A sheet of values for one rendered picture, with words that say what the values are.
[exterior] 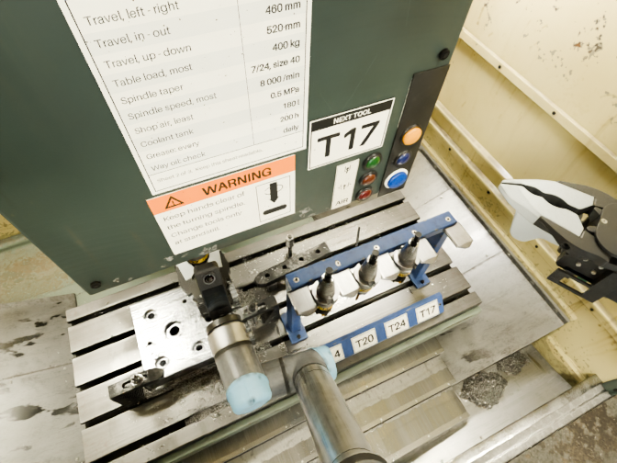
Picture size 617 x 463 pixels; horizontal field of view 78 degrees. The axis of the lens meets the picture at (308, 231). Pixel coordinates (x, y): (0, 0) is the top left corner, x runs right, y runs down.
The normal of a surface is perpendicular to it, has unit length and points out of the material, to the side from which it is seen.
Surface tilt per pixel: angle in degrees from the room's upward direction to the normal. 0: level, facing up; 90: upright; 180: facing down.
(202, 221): 90
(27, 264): 0
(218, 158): 90
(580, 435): 0
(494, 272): 24
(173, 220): 90
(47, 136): 90
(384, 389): 8
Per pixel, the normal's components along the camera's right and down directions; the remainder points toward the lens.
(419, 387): 0.15, -0.58
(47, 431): 0.41, -0.62
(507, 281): -0.34, -0.36
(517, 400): -0.09, -0.75
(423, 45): 0.42, 0.77
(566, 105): -0.91, 0.33
